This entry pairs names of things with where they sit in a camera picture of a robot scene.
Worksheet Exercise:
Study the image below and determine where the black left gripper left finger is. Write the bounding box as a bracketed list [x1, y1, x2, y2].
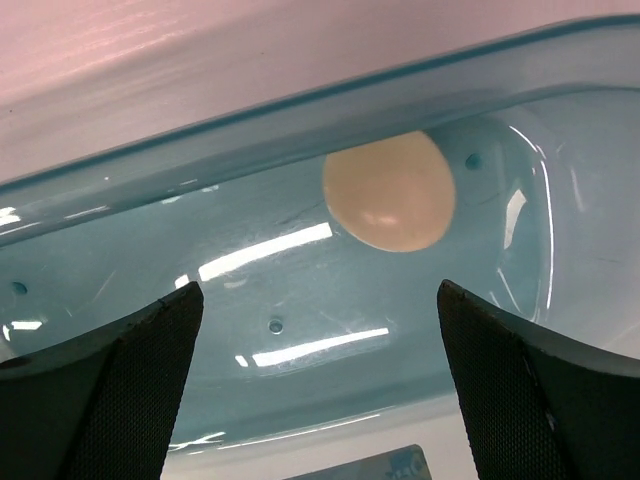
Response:
[1, 282, 204, 479]

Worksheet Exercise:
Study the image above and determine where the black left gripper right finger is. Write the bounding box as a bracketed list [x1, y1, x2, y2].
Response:
[437, 280, 639, 479]

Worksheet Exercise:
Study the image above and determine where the white garlic bulb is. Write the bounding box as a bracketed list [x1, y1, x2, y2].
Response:
[323, 131, 456, 253]

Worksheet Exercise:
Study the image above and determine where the teal plastic tray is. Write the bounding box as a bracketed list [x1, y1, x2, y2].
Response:
[1, 15, 639, 479]

